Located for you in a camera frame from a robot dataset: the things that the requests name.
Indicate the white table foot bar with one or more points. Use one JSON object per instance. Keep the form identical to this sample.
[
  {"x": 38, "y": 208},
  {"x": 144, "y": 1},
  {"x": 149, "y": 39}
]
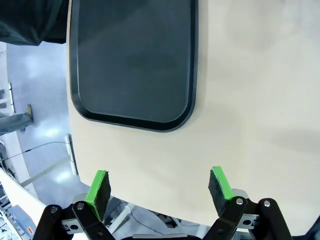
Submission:
[{"x": 71, "y": 155}]

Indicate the person in black t-shirt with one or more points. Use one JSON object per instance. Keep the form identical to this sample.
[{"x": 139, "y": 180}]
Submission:
[{"x": 27, "y": 20}]

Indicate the white side table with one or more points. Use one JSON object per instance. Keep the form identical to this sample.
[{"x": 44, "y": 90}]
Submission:
[{"x": 15, "y": 192}]

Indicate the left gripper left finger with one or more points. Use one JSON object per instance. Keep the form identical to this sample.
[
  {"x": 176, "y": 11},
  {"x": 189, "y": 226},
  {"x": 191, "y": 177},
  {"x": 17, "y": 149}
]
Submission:
[{"x": 97, "y": 200}]

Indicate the blue plastic bin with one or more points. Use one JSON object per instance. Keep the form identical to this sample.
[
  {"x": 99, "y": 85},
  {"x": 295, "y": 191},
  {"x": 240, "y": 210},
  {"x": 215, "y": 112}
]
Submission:
[{"x": 23, "y": 220}]

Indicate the black plastic tray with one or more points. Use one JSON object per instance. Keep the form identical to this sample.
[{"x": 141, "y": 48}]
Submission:
[{"x": 132, "y": 65}]

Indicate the bystander in dark shirt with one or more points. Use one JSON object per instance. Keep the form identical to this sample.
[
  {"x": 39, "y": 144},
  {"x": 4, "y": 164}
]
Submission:
[{"x": 15, "y": 123}]

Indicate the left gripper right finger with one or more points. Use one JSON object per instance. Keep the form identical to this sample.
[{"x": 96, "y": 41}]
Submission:
[{"x": 225, "y": 200}]

